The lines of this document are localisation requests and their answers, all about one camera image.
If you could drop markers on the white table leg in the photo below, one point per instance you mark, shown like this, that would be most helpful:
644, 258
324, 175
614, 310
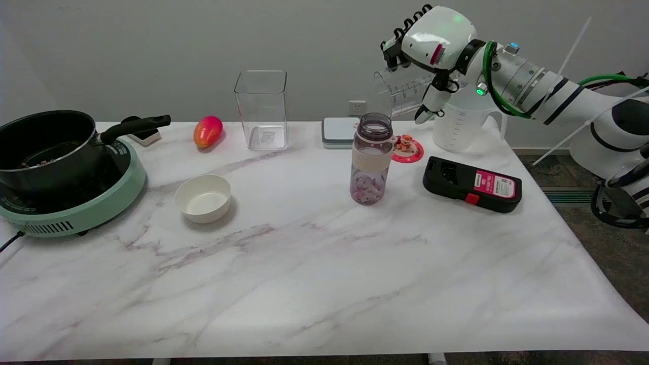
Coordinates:
161, 361
437, 359

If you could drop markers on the small clear measuring cup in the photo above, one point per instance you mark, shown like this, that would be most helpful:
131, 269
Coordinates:
400, 94

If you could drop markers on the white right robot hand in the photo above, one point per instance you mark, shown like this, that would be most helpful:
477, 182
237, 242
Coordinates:
436, 35

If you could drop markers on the white round bowl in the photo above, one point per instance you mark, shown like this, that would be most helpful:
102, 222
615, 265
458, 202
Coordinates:
203, 203

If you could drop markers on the black device with pink label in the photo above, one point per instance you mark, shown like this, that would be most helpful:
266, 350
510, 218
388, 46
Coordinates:
456, 185

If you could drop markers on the clear square storage container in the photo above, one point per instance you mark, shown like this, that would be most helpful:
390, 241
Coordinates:
262, 114

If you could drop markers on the green induction cooker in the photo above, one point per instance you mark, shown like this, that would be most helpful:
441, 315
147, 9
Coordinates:
101, 213

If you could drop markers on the grey white kitchen scale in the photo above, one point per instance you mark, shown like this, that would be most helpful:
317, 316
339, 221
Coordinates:
338, 133

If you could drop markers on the red yellow mango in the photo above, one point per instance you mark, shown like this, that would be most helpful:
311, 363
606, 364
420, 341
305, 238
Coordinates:
207, 132

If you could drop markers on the white wall socket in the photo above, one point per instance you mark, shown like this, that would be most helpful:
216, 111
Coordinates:
357, 107

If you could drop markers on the floor vent grille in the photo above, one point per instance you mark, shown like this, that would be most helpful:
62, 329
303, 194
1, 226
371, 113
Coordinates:
568, 196

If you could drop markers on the white zip tie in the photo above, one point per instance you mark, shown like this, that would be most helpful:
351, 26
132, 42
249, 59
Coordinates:
575, 43
573, 134

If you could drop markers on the pink round coaster with figure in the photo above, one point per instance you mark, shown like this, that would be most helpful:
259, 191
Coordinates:
410, 152

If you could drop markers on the large translucent measuring jug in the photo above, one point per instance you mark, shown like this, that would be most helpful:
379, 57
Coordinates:
461, 129

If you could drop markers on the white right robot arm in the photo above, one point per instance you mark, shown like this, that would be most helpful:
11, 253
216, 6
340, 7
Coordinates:
583, 104

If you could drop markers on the purple clear water bottle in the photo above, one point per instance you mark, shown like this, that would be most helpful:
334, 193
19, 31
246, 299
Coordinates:
371, 162

